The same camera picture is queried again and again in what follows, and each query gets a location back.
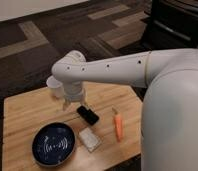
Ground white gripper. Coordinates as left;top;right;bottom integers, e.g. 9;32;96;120
62;82;85;111

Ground black eraser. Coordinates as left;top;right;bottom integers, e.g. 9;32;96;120
77;106;99;125

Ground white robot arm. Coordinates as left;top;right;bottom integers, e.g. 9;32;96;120
52;48;198;171

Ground white ceramic cup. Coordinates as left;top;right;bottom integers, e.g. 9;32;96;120
46;76;63;98

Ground white rectangular sponge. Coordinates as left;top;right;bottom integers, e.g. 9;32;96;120
79;127;101;152

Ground orange carrot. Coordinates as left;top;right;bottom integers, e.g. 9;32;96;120
113;108;123;141

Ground black cabinet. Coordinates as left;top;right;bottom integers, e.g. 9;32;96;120
140;0;198;50

